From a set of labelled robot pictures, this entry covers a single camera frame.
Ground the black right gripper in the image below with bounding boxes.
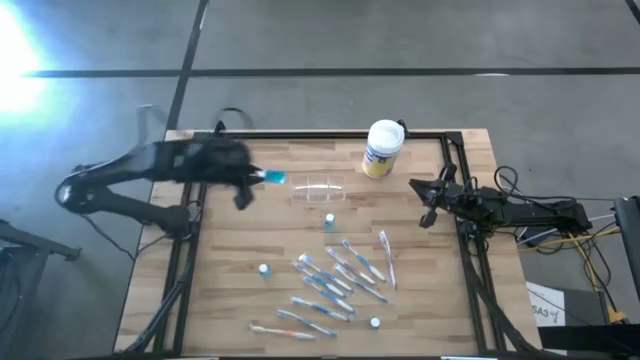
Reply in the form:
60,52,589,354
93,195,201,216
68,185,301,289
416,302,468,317
408,163,459,230

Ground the yellow white disinfecting wipes canister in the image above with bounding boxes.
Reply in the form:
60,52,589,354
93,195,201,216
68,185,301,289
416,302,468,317
361,118,406,180

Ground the black aluminium table frame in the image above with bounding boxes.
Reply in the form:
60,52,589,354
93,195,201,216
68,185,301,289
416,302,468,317
113,128,544,360

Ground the wrapped orange white toothbrush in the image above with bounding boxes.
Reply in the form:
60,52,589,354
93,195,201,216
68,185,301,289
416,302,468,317
248,323,318,342

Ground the black monitor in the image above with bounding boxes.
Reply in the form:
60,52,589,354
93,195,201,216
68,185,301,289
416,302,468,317
613,195,640,304

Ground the black metal stand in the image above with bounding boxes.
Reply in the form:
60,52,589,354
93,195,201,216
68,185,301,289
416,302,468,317
0,218,82,360

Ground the white paper label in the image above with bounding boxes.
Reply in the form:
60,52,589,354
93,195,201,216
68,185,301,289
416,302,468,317
525,281,567,329

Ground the yellow cable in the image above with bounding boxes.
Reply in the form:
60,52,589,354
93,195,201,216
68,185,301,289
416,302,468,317
518,225,629,324

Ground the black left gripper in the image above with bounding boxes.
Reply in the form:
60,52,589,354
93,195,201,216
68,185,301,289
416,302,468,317
199,139,266,211

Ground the blue white toothbrush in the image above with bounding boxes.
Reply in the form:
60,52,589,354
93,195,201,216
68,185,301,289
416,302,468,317
292,261,347,299
340,238,388,283
275,308,339,338
298,252,355,294
290,296,357,323
333,263,390,305
302,275,357,315

